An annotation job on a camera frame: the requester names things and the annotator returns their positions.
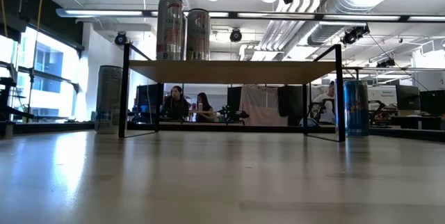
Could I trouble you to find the white beverage can black lid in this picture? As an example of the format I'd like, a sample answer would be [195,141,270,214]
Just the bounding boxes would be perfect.
[94,65,124,135]
[186,8,211,61]
[156,0,185,61]

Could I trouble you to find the blue Red Bull can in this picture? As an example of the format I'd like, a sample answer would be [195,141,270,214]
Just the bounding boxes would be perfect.
[342,79,371,138]

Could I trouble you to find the wooden shelf black metal legs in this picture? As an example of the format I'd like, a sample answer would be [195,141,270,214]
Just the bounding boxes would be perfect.
[117,42,347,143]

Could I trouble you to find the round black ceiling speaker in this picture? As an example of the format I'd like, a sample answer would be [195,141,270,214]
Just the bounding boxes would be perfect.
[114,31,128,47]
[229,28,243,43]

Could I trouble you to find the black ceiling spotlight cluster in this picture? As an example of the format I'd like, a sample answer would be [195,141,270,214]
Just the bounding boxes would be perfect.
[340,24,371,47]

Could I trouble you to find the black hanging cloth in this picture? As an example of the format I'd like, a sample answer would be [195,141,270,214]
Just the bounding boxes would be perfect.
[227,86,243,113]
[277,85,304,118]

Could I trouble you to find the pale pink hanging cloth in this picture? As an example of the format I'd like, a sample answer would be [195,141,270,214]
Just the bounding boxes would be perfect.
[239,84,289,127]

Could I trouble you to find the person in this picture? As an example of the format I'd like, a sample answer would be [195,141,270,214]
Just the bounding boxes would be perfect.
[161,85,191,121]
[311,80,337,125]
[195,92,216,123]

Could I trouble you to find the white sign board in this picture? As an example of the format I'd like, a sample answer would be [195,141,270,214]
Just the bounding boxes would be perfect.
[367,85,398,107]

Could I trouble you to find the black computer monitor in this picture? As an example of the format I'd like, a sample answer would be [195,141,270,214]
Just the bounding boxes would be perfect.
[419,89,445,118]
[396,84,421,111]
[134,83,165,114]

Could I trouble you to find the long linear ceiling light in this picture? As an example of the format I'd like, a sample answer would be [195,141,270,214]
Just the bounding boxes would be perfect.
[55,7,445,24]

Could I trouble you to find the large bright window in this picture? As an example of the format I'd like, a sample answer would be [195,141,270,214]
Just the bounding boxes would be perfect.
[0,25,85,124]

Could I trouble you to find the black equipment rack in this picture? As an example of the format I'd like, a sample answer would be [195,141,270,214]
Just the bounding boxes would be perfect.
[0,50,35,140]

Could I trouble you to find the black aluminium table frame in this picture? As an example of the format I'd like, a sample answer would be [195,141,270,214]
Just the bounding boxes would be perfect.
[0,121,445,144]

